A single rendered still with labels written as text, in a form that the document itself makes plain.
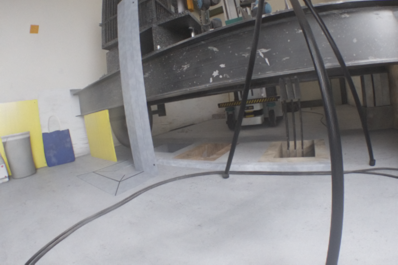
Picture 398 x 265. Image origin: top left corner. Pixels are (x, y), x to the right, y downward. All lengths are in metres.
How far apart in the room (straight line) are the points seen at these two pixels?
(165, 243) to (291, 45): 0.81
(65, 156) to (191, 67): 1.39
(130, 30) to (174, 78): 0.37
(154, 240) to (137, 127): 0.64
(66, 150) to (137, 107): 1.04
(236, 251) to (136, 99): 0.83
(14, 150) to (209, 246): 1.50
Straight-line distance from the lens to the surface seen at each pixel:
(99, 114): 1.58
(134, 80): 1.02
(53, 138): 1.84
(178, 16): 1.16
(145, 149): 1.02
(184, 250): 0.50
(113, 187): 0.95
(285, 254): 0.46
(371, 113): 1.58
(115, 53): 1.49
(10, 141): 1.66
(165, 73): 1.07
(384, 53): 0.87
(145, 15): 1.32
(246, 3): 1.96
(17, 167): 1.69
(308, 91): 3.84
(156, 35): 1.18
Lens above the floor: 0.34
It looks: 3 degrees down
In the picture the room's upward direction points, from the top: 8 degrees counter-clockwise
